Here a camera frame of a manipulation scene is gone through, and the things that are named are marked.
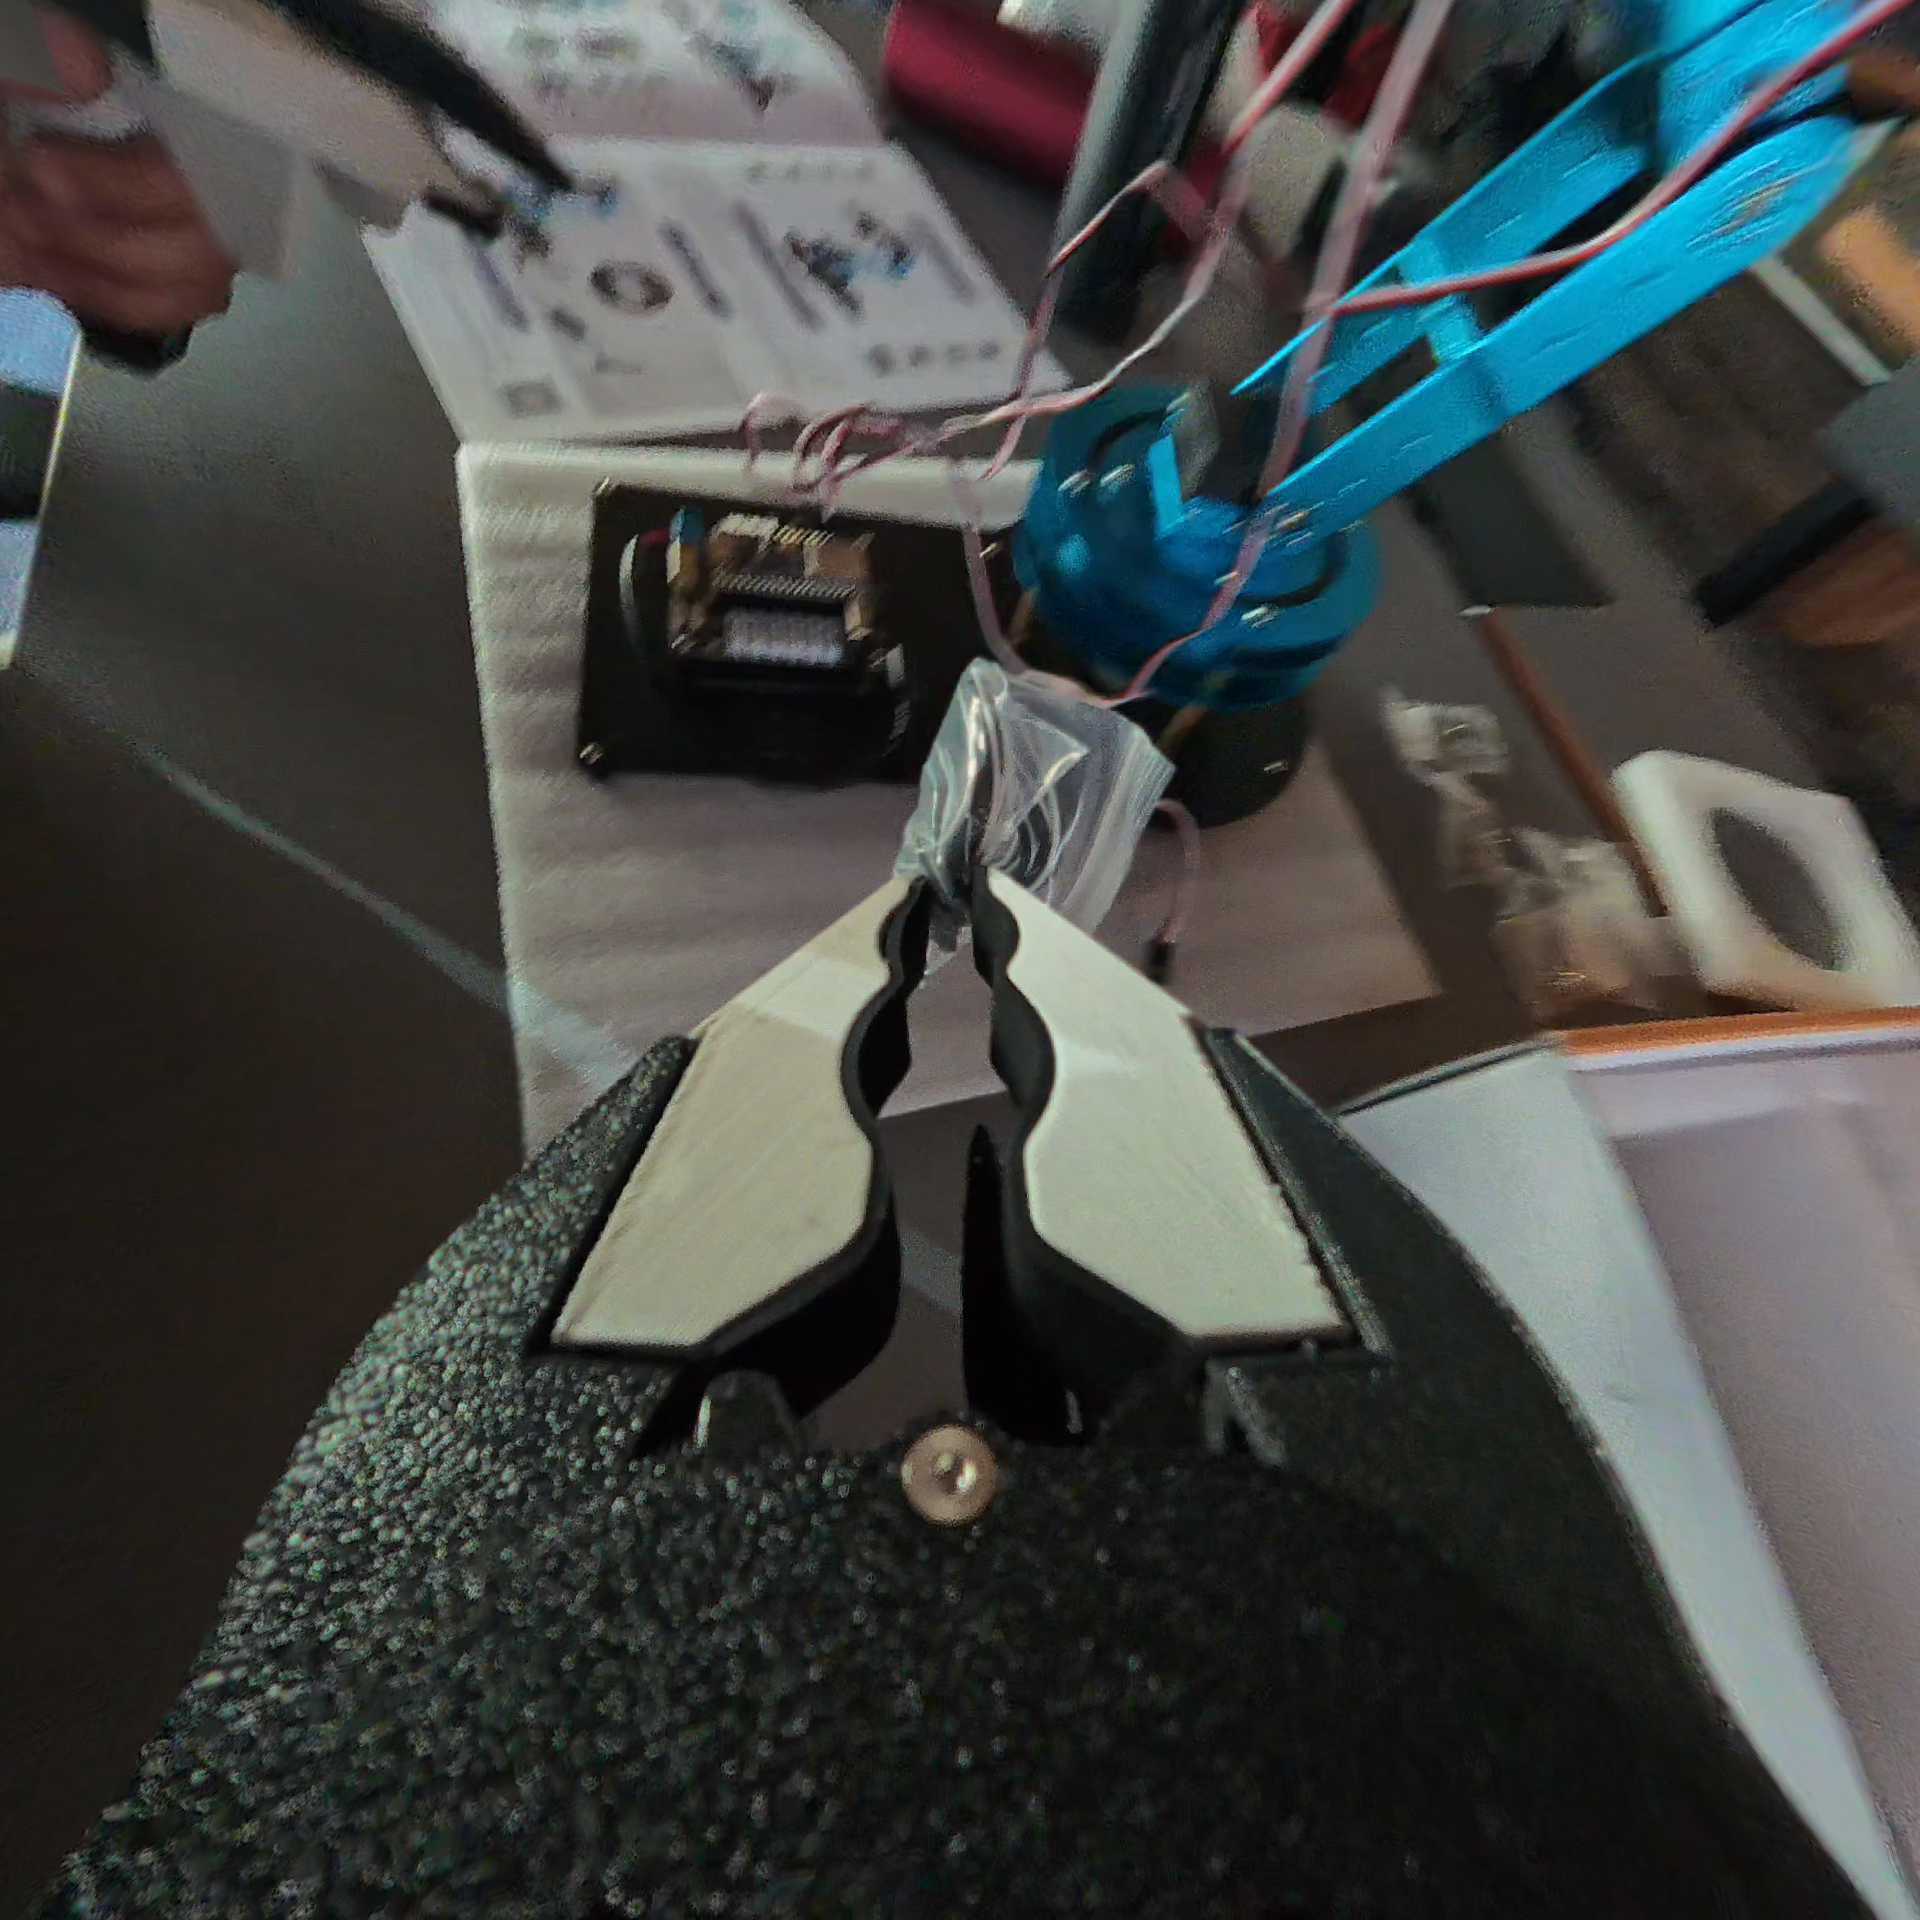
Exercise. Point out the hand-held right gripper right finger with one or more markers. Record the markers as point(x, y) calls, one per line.
point(1172, 1185)

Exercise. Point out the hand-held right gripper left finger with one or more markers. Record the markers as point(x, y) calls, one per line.
point(735, 1185)

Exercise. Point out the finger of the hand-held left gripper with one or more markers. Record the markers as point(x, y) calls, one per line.
point(481, 105)
point(300, 135)

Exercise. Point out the small clear plastic bag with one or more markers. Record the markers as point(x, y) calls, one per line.
point(1050, 780)

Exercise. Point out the blue toy robot arm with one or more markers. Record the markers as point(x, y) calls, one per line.
point(1185, 557)

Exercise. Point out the dark desk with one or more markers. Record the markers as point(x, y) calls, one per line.
point(271, 932)

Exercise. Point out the person's left hand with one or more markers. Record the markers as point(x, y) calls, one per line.
point(90, 225)

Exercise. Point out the white foam sheet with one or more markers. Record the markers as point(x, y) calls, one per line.
point(676, 902)

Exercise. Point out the printed instruction sheet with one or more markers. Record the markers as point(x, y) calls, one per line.
point(720, 285)

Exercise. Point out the silver flat device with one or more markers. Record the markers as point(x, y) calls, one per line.
point(33, 451)

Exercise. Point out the clear bag of parts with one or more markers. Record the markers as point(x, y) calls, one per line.
point(1517, 870)

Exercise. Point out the dark red container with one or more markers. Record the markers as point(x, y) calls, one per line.
point(975, 77)

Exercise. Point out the small circuit board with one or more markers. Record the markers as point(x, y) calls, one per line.
point(781, 592)

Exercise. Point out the white cardboard box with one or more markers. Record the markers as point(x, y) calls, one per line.
point(1770, 1277)

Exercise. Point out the black upright box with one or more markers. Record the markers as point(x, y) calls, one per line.
point(1142, 181)

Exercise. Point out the black flat plate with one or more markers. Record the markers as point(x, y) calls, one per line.
point(1517, 534)

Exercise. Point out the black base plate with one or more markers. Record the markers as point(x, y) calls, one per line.
point(781, 734)

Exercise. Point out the white foam frame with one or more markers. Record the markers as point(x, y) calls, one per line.
point(1664, 855)

